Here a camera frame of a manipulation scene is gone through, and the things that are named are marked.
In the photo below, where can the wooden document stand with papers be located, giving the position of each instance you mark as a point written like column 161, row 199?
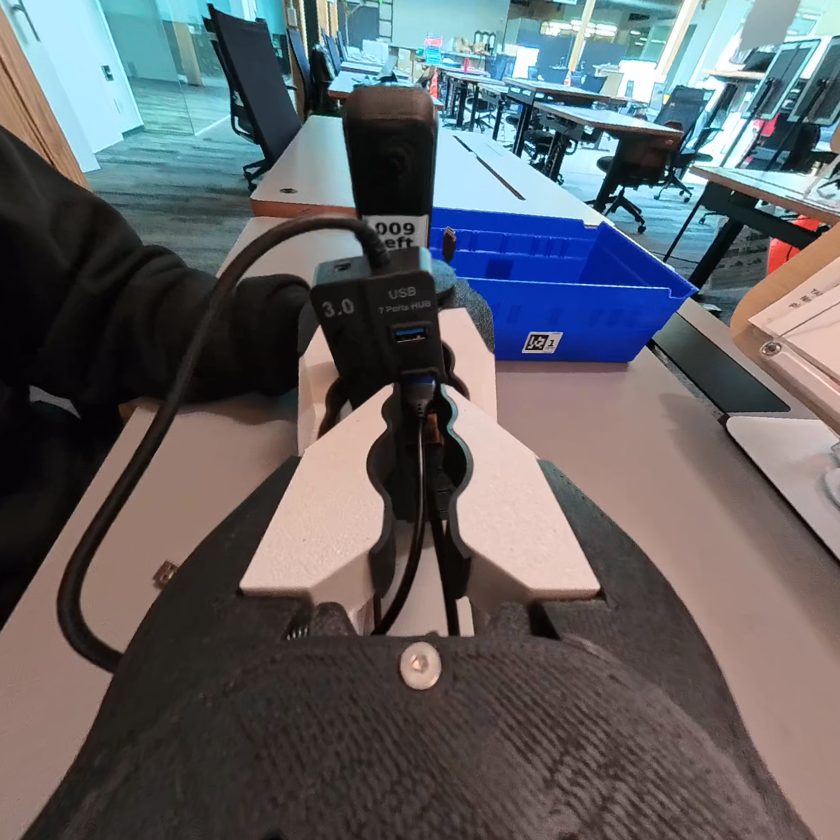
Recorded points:
column 800, row 328

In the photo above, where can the person's left forearm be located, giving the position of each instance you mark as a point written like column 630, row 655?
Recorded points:
column 98, row 295

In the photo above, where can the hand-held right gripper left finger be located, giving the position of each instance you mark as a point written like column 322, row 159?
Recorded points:
column 315, row 525

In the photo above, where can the black mesh office chair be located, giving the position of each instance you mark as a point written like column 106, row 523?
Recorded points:
column 256, row 85

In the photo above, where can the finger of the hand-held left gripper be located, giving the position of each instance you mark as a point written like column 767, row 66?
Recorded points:
column 482, row 374
column 310, row 394

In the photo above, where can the white office desk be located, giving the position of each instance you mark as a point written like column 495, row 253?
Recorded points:
column 315, row 170

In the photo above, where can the person's black hoodie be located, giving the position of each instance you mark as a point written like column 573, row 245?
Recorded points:
column 39, row 492

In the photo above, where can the blue plastic bin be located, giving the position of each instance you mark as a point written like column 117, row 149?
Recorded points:
column 577, row 315

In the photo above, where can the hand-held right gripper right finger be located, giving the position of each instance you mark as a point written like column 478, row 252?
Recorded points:
column 525, row 525

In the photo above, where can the wooden desk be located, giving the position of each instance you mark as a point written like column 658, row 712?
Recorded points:
column 610, row 121

